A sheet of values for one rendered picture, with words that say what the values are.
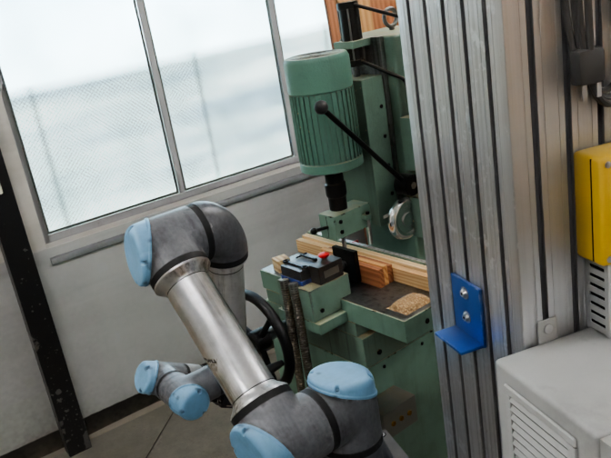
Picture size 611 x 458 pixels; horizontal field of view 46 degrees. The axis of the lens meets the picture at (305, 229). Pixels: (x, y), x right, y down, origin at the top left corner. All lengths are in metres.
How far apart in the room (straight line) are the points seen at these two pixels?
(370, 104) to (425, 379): 0.79
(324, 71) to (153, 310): 1.68
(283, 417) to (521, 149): 0.60
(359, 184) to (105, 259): 1.37
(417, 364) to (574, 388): 1.25
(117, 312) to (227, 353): 1.95
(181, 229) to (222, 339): 0.22
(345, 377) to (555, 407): 0.51
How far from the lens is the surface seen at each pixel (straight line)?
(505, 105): 0.84
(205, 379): 1.61
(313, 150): 1.92
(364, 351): 1.92
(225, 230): 1.38
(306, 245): 2.21
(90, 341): 3.18
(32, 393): 3.19
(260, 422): 1.21
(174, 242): 1.33
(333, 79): 1.88
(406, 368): 2.06
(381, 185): 2.05
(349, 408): 1.26
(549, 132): 0.88
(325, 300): 1.87
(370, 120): 2.00
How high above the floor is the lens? 1.70
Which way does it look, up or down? 19 degrees down
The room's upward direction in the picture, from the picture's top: 10 degrees counter-clockwise
